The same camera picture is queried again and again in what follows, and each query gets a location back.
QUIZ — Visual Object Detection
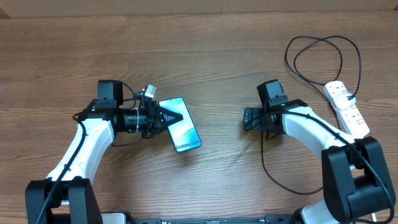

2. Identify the Samsung Galaxy smartphone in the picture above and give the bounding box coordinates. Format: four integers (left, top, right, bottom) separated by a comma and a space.
159, 97, 202, 153

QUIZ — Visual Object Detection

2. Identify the black USB charging cable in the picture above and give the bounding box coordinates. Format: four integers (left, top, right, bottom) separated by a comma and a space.
242, 35, 363, 195

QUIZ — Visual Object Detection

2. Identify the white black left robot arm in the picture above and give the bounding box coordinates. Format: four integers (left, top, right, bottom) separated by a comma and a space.
25, 80, 183, 223

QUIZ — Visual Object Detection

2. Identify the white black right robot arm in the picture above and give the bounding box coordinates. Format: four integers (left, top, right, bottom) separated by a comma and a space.
243, 80, 396, 223

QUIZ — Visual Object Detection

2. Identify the white charger adapter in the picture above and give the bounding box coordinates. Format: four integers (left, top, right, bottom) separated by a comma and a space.
331, 92, 356, 111

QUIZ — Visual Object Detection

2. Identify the white power strip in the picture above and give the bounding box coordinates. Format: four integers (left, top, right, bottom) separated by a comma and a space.
323, 81, 370, 138

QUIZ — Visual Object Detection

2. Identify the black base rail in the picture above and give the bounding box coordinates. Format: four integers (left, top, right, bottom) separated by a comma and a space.
101, 211, 299, 224

